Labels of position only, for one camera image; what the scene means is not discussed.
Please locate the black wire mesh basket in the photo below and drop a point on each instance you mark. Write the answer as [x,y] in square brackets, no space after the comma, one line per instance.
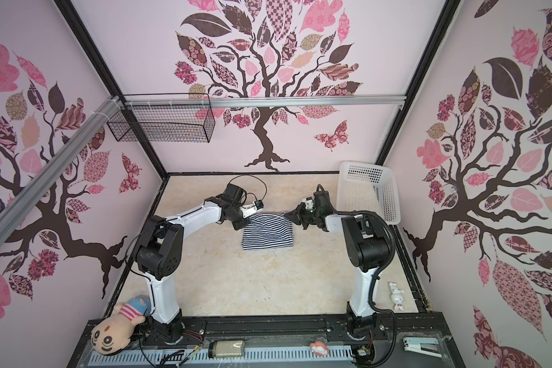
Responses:
[171,118]

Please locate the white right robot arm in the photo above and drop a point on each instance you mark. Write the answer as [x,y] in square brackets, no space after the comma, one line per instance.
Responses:
[371,247]

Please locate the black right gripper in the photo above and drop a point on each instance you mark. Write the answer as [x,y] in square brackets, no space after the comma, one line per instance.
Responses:
[298,217]

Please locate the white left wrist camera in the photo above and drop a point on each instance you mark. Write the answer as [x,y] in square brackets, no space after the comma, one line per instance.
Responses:
[251,209]

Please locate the aluminium rail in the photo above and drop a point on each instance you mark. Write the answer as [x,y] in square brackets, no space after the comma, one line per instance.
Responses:
[31,194]
[350,100]

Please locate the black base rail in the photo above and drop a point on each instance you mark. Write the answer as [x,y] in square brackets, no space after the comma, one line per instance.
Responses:
[272,341]

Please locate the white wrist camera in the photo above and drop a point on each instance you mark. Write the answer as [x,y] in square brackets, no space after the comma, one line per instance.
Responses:
[309,203]
[251,209]

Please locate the navy striped tank top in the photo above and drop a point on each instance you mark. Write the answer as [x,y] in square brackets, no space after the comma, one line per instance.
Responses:
[267,231]

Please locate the pink toy on rail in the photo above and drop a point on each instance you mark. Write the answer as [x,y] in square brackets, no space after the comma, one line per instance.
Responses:
[320,349]

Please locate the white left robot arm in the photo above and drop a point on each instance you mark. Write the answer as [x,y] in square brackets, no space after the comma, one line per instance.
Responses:
[158,250]

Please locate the small white rabbit figurine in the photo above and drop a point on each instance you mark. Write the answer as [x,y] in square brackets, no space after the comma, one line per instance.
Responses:
[396,296]

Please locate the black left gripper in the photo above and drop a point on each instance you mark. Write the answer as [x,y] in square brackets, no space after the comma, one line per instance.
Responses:
[244,221]

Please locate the aluminium rail left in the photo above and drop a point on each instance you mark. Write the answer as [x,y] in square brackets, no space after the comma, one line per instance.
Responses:
[31,194]

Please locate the black corner frame post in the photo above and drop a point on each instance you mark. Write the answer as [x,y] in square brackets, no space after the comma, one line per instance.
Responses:
[439,33]
[76,25]

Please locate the beige box on rail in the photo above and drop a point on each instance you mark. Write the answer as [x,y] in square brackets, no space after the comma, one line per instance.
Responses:
[226,349]

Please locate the black right corner frame post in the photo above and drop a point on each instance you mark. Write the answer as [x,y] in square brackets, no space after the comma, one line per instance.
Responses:
[439,33]

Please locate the aluminium rail back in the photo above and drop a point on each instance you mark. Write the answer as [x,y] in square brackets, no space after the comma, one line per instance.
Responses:
[350,100]

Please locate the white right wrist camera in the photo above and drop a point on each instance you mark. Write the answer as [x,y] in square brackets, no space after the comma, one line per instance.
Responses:
[309,203]

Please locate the white plastic laundry basket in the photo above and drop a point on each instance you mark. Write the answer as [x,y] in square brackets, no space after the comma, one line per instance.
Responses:
[366,186]

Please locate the white stapler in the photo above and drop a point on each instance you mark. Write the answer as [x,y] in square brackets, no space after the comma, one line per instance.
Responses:
[422,345]

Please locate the plush doll striped shirt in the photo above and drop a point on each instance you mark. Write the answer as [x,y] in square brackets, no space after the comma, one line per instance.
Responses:
[114,333]

